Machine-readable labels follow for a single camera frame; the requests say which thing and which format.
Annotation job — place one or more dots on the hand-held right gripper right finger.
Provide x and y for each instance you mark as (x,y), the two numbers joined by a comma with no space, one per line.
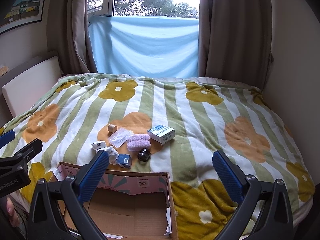
(227,176)

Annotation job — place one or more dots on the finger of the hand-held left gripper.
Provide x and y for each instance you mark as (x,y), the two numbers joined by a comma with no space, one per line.
(27,150)
(7,139)

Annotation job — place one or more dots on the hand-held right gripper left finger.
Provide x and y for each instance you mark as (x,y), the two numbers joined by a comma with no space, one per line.
(95,176)

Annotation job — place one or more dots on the white patterned packet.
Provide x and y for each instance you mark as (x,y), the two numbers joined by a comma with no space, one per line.
(112,153)

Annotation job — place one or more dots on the small white roll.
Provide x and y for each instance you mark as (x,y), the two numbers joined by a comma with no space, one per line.
(98,145)

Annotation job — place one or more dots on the small blue box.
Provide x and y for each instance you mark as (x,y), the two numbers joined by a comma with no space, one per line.
(124,160)

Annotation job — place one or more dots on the clear plastic bag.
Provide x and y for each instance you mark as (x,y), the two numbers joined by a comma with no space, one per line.
(119,137)

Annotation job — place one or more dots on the cardboard box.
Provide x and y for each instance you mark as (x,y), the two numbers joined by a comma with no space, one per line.
(130,212)

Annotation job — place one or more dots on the round wooden jar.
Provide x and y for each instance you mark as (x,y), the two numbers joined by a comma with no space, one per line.
(112,128)

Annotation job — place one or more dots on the small black jar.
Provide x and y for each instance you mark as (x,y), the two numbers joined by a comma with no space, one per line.
(143,155)

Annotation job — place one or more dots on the purple fuzzy towel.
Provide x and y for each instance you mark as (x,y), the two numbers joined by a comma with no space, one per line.
(138,142)

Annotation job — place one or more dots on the white and blue carton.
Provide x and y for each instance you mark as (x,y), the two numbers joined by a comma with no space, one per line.
(161,135)

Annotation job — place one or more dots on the person's left hand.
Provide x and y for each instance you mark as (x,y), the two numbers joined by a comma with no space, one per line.
(12,211)

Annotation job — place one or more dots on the white headboard cushion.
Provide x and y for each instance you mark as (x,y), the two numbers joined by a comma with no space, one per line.
(32,82)

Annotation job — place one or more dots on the small tan tag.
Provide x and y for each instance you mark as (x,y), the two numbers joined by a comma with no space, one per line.
(3,69)

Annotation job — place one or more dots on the floral striped blanket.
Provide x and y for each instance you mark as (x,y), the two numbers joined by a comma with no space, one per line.
(190,105)

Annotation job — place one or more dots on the beige bed sheet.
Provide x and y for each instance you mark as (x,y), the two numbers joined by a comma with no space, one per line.
(225,81)

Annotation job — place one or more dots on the brown curtain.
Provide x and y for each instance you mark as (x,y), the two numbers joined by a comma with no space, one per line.
(235,30)
(70,30)

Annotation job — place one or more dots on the light blue cloth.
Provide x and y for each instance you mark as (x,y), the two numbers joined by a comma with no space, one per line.
(145,47)

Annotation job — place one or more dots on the framed wall poster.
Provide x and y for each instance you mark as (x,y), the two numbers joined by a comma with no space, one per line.
(22,5)

